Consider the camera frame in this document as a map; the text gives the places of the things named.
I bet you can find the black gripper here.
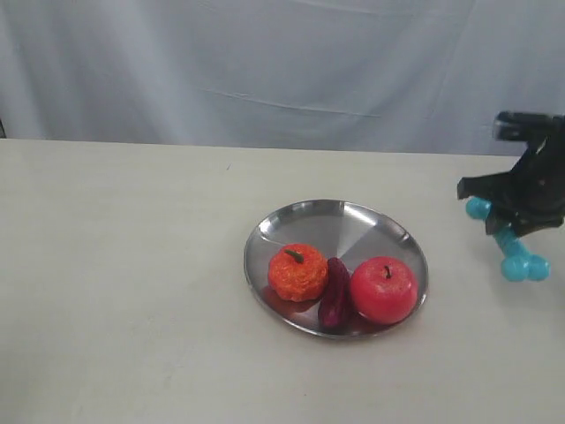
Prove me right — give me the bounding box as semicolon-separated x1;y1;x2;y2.
456;110;564;236

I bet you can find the teal toy bone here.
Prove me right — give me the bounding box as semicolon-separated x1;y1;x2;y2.
465;197;551;282

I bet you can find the red toy apple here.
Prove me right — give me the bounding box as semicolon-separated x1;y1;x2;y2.
350;256;418;325

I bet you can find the round steel plate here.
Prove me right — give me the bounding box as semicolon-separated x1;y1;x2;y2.
243;199;428;340

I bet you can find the purple toy eggplant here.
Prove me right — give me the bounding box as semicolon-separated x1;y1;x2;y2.
318;257;353;329

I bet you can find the orange toy pumpkin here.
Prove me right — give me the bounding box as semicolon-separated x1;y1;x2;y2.
267;243;328;303

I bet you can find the white backdrop cloth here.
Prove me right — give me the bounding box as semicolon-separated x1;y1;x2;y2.
1;1;564;155

